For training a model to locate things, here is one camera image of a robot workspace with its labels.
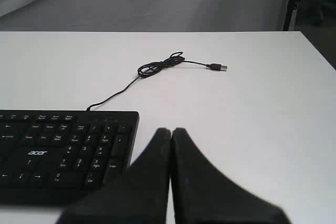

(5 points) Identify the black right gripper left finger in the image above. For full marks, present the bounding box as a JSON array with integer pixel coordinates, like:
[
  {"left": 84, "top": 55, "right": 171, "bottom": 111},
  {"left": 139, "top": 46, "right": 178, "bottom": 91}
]
[{"left": 57, "top": 128, "right": 171, "bottom": 223}]

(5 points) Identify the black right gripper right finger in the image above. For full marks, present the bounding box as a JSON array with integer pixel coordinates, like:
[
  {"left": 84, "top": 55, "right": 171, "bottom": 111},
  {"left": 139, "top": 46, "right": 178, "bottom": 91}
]
[{"left": 171, "top": 128, "right": 290, "bottom": 223}]

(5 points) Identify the black acer keyboard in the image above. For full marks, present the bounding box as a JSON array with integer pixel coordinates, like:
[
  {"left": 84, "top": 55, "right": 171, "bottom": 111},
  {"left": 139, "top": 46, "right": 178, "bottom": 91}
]
[{"left": 1, "top": 110, "right": 140, "bottom": 206}]

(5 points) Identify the black metal stand pole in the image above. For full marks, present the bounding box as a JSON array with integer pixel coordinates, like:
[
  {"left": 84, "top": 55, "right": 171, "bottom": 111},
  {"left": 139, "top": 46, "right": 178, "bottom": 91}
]
[{"left": 282, "top": 0, "right": 299, "bottom": 31}]

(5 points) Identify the grey backdrop cloth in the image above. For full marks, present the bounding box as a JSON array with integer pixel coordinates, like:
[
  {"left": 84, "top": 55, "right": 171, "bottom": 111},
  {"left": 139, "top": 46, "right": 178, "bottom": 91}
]
[{"left": 1, "top": 0, "right": 289, "bottom": 32}]

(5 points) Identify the black keyboard usb cable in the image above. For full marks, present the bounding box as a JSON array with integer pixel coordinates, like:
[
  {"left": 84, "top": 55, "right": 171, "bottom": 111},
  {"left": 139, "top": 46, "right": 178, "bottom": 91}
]
[{"left": 86, "top": 51, "right": 228, "bottom": 111}]

